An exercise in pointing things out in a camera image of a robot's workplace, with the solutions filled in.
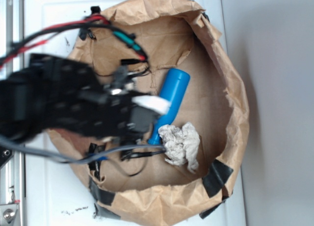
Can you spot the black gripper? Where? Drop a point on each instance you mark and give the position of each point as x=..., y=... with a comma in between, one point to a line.
x=94, y=108

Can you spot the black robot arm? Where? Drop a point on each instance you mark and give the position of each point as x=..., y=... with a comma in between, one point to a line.
x=54, y=92

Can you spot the black tape upper left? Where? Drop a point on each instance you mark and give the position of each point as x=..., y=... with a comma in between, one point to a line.
x=84, y=33

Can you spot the black tape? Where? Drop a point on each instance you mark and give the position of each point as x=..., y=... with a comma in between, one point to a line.
x=84, y=33
x=101, y=197
x=216, y=178

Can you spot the blue plastic bottle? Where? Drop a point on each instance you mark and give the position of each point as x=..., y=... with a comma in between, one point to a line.
x=173, y=90

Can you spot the crumpled white tissue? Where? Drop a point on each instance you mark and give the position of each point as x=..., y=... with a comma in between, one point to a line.
x=181, y=145

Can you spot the black tape lower left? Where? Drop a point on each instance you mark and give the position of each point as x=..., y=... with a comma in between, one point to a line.
x=101, y=197

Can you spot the brown paper bag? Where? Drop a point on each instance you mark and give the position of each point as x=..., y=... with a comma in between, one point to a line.
x=177, y=33

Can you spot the black tape lower right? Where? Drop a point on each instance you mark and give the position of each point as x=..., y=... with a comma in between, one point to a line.
x=216, y=178

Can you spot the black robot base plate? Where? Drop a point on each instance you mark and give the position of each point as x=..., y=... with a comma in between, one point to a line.
x=5, y=156

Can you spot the aluminium frame rail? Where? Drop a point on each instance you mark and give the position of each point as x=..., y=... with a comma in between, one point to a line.
x=11, y=175

